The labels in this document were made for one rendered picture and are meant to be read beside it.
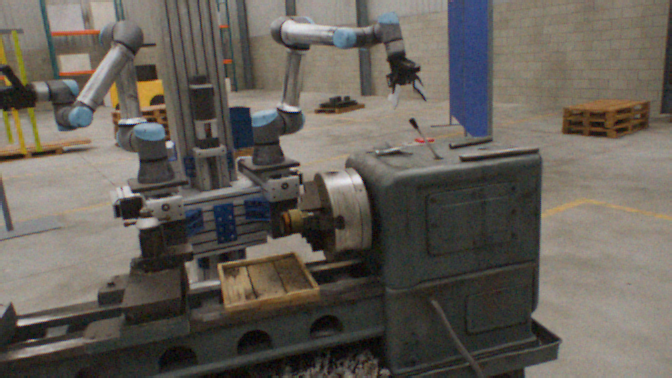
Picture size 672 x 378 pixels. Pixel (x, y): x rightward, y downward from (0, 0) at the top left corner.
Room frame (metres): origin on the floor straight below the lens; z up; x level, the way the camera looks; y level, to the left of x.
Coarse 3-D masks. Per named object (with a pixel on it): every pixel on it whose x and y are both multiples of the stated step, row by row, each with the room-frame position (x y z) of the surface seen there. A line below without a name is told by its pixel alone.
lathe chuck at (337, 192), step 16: (320, 176) 1.73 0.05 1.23; (336, 176) 1.71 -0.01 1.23; (320, 192) 1.75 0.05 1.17; (336, 192) 1.64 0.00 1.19; (352, 192) 1.65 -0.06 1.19; (336, 208) 1.61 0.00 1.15; (352, 208) 1.62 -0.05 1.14; (352, 224) 1.61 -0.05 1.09; (336, 240) 1.60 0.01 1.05; (352, 240) 1.61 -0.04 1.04; (336, 256) 1.63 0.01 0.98; (352, 256) 1.66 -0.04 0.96
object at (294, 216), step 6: (288, 210) 1.72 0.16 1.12; (294, 210) 1.71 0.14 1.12; (282, 216) 1.69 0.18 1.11; (288, 216) 1.69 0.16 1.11; (294, 216) 1.69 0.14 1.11; (300, 216) 1.68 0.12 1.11; (282, 222) 1.73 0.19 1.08; (288, 222) 1.67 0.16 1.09; (294, 222) 1.68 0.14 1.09; (300, 222) 1.68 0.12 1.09; (282, 228) 1.72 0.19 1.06; (288, 228) 1.67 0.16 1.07; (294, 228) 1.67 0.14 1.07; (300, 228) 1.68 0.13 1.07
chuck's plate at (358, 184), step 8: (352, 168) 1.78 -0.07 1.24; (352, 176) 1.71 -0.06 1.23; (360, 184) 1.68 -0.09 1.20; (360, 192) 1.66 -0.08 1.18; (360, 200) 1.64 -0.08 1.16; (360, 208) 1.63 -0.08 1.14; (368, 208) 1.63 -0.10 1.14; (368, 216) 1.62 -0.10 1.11; (368, 224) 1.62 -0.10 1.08; (368, 232) 1.62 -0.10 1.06; (368, 240) 1.63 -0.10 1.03; (368, 248) 1.65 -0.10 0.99; (360, 256) 1.69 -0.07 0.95
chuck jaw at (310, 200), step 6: (306, 186) 1.79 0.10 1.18; (312, 186) 1.79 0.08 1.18; (306, 192) 1.78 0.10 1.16; (312, 192) 1.78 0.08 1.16; (300, 198) 1.79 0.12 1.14; (306, 198) 1.76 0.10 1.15; (312, 198) 1.76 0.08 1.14; (318, 198) 1.77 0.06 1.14; (300, 204) 1.74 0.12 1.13; (306, 204) 1.74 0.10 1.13; (312, 204) 1.75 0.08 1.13; (318, 204) 1.75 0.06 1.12; (300, 210) 1.73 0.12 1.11; (306, 210) 1.74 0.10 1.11; (312, 210) 1.75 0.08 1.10; (318, 210) 1.77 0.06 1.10
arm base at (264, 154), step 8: (256, 144) 2.33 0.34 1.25; (264, 144) 2.31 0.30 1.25; (272, 144) 2.32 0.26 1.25; (256, 152) 2.33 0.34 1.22; (264, 152) 2.31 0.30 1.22; (272, 152) 2.31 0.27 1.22; (280, 152) 2.35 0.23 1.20; (256, 160) 2.31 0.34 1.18; (264, 160) 2.30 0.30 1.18; (272, 160) 2.30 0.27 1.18; (280, 160) 2.32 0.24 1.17
